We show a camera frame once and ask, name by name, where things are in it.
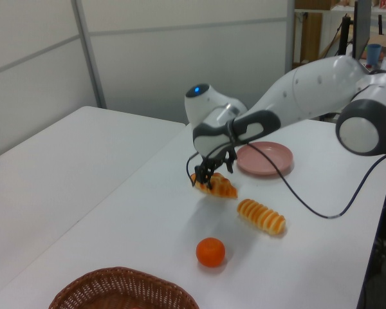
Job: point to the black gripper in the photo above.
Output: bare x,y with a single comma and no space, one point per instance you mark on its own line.
218,159

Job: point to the braided toy croissant bread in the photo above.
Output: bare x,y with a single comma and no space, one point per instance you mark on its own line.
223,188

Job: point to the ridged toy bread roll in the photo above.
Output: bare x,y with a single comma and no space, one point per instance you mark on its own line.
262,218

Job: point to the toy orange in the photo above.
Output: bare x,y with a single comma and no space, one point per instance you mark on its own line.
210,252

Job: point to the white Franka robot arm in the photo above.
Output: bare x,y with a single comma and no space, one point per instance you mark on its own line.
308,93

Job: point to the pink plate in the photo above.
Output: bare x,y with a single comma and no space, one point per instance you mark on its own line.
267,159

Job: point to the brown woven basket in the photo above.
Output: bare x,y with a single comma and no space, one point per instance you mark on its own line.
115,293

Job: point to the tall brown cardboard board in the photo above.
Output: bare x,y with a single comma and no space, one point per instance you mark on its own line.
310,38

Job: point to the black monitor stand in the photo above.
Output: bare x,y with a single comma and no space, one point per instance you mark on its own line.
345,35

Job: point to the cardboard box on shelf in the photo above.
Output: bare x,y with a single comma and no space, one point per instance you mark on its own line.
313,4

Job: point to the blue cup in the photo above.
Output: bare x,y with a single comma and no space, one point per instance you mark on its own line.
374,54

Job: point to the dark computer monitor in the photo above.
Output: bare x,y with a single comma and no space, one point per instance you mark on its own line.
362,29

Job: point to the grey partition post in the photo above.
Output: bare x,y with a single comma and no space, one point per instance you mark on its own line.
289,35

